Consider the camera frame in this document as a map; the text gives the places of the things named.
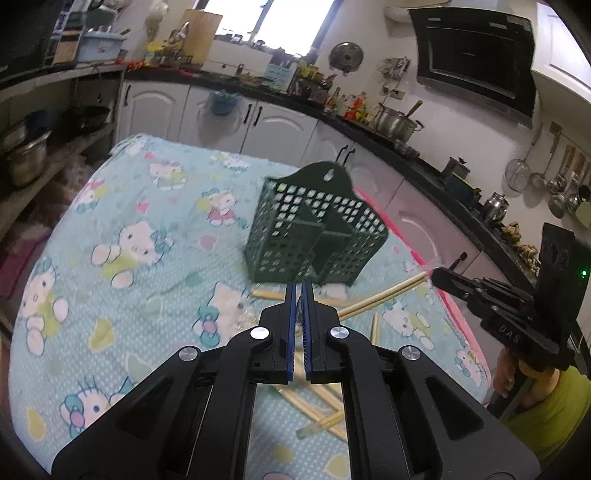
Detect wooden chopsticks pair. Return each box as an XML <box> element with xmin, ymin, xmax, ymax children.
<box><xmin>273</xmin><ymin>385</ymin><xmax>344</xmax><ymax>418</ymax></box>
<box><xmin>295</xmin><ymin>405</ymin><xmax>348</xmax><ymax>441</ymax></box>
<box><xmin>338</xmin><ymin>271</ymin><xmax>429</xmax><ymax>320</ymax></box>

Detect kitchen window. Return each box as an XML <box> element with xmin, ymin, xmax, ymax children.
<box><xmin>193</xmin><ymin>0</ymin><xmax>342</xmax><ymax>56</ymax></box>

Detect person's right hand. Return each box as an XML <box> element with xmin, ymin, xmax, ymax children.
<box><xmin>493</xmin><ymin>350</ymin><xmax>562</xmax><ymax>409</ymax></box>

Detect white lower cabinets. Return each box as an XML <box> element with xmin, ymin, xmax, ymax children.
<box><xmin>117</xmin><ymin>80</ymin><xmax>535</xmax><ymax>290</ymax></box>

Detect metal mesh strainer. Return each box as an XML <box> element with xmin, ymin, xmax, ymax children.
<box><xmin>504</xmin><ymin>123</ymin><xmax>543</xmax><ymax>193</ymax></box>

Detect pink cloth under tablecloth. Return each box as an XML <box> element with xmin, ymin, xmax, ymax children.
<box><xmin>352</xmin><ymin>186</ymin><xmax>493</xmax><ymax>393</ymax></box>

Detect green plastic utensil basket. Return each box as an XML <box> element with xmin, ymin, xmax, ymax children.
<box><xmin>245</xmin><ymin>161</ymin><xmax>389</xmax><ymax>286</ymax></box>

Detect stainless steel stock pot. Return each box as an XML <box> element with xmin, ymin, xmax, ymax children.
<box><xmin>373</xmin><ymin>100</ymin><xmax>425</xmax><ymax>143</ymax></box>

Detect black range hood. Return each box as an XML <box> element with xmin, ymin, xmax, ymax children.
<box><xmin>410</xmin><ymin>6</ymin><xmax>536</xmax><ymax>128</ymax></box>

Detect steel bowl on shelf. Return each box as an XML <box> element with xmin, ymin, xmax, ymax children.
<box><xmin>8</xmin><ymin>131</ymin><xmax>51</xmax><ymax>187</ymax></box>

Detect hanging pot lid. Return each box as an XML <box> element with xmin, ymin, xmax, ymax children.
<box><xmin>329</xmin><ymin>42</ymin><xmax>363</xmax><ymax>76</ymax></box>

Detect light blue knife block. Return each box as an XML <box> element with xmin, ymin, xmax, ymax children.
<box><xmin>264</xmin><ymin>48</ymin><xmax>298</xmax><ymax>91</ymax></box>

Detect wooden cutting board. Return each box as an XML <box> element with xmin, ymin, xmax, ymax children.
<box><xmin>178</xmin><ymin>9</ymin><xmax>222</xmax><ymax>66</ymax></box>

